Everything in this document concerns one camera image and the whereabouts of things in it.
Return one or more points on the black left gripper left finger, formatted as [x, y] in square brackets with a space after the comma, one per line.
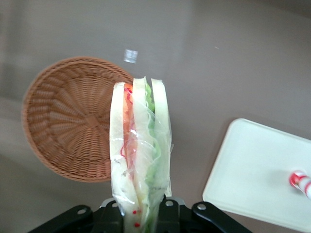
[97, 222]

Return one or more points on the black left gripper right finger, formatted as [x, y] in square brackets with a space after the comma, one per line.
[184, 222]

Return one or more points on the plastic sandwich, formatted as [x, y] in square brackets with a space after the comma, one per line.
[141, 145]

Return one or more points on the cream plastic tray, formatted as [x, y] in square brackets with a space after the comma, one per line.
[250, 170]

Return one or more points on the round brown wicker basket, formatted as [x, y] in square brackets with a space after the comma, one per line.
[70, 121]

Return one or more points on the red and white soda can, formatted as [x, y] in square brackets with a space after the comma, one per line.
[302, 183]

